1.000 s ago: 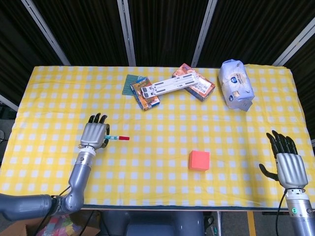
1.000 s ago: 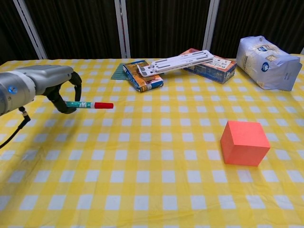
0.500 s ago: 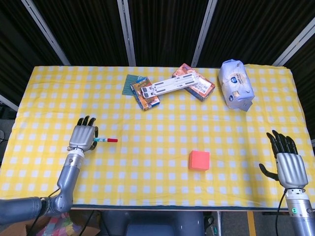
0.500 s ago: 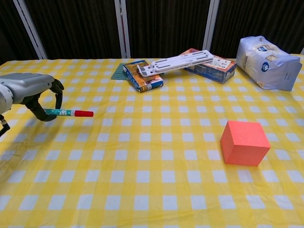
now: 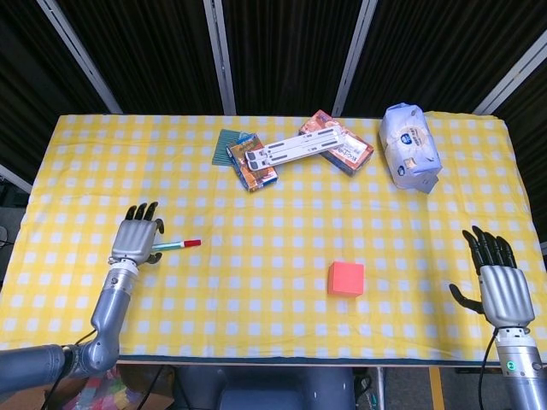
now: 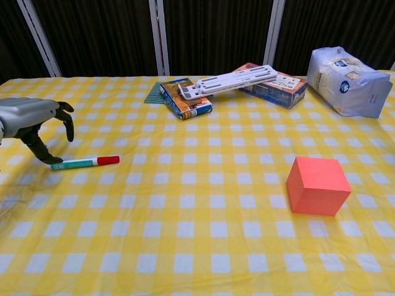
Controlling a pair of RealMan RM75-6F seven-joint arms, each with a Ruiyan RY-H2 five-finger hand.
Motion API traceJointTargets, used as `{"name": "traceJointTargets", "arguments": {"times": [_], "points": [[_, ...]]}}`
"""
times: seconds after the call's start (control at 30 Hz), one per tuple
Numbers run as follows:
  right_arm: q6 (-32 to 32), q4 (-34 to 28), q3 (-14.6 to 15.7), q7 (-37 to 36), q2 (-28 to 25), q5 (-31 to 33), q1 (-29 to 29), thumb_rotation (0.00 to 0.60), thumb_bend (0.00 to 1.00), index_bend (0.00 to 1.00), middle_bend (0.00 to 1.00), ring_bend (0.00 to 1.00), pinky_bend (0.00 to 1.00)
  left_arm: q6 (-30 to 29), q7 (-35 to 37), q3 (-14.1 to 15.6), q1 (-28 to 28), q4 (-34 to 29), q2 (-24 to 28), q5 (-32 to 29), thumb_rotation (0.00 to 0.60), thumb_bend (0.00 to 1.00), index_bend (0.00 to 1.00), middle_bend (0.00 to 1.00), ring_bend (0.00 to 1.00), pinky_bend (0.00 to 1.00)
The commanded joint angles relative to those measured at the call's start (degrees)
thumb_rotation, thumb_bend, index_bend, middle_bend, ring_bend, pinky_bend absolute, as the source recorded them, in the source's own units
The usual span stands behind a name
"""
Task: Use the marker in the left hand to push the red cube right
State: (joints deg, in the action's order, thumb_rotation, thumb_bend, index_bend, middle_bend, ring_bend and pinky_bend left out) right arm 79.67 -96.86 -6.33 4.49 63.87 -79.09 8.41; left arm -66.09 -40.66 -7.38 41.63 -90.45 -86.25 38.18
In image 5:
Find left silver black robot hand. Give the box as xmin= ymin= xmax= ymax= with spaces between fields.
xmin=109 ymin=202 xmax=166 ymax=267

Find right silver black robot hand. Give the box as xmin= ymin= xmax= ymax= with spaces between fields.
xmin=449 ymin=225 xmax=536 ymax=329

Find red capped marker pen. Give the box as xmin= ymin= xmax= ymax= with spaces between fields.
xmin=151 ymin=238 xmax=203 ymax=252

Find pink cube block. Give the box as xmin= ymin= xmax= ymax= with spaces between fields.
xmin=327 ymin=261 xmax=366 ymax=299

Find green ribbed card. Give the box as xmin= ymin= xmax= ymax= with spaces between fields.
xmin=211 ymin=129 xmax=244 ymax=167

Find yellow white checkered tablecloth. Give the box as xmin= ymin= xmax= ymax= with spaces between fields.
xmin=0 ymin=111 xmax=532 ymax=359

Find small blue orange box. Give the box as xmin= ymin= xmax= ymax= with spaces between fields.
xmin=225 ymin=132 xmax=279 ymax=193

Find colourful foam pieces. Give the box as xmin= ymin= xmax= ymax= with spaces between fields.
xmin=63 ymin=369 xmax=144 ymax=410

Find brown cardboard box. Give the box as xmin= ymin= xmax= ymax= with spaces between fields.
xmin=3 ymin=366 xmax=176 ymax=410

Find white blue plastic bag pack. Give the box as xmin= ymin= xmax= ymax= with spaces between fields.
xmin=378 ymin=102 xmax=442 ymax=196

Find white folding laptop stand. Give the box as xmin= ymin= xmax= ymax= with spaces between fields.
xmin=242 ymin=126 xmax=348 ymax=172

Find large orange blue box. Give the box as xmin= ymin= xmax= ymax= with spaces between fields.
xmin=297 ymin=109 xmax=375 ymax=178

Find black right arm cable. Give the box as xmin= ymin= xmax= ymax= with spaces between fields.
xmin=477 ymin=326 xmax=499 ymax=410

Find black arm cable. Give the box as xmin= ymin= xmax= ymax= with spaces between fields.
xmin=42 ymin=326 xmax=99 ymax=410
xmin=477 ymin=326 xmax=499 ymax=410

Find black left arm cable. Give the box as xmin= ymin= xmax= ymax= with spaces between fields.
xmin=42 ymin=326 xmax=99 ymax=410

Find white aluminium frame post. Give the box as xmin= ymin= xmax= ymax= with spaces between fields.
xmin=331 ymin=0 xmax=378 ymax=117
xmin=36 ymin=0 xmax=124 ymax=114
xmin=473 ymin=32 xmax=547 ymax=115
xmin=0 ymin=164 xmax=33 ymax=194
xmin=203 ymin=0 xmax=238 ymax=115

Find black cable under table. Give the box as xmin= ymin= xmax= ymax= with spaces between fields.
xmin=138 ymin=365 xmax=167 ymax=410

